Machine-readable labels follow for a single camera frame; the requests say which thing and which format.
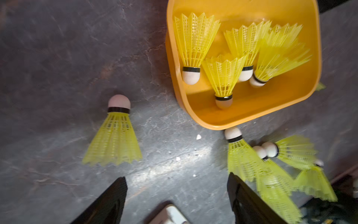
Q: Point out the yellow plastic storage box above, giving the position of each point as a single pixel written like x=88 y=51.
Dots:
x=294 y=86

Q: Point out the yellow shuttlecock top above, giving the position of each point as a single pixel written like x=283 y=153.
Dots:
x=194 y=36

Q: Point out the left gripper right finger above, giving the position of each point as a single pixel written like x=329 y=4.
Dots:
x=247 y=206

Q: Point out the yellow shuttlecock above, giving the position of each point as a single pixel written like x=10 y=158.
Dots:
x=320 y=86
x=275 y=187
x=314 y=182
x=194 y=36
x=296 y=151
x=242 y=159
x=280 y=52
x=115 y=141
x=247 y=41
x=223 y=73

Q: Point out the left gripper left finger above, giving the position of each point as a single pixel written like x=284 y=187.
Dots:
x=108 y=207

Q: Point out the white phone stand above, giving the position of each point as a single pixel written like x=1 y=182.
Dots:
x=169 y=215

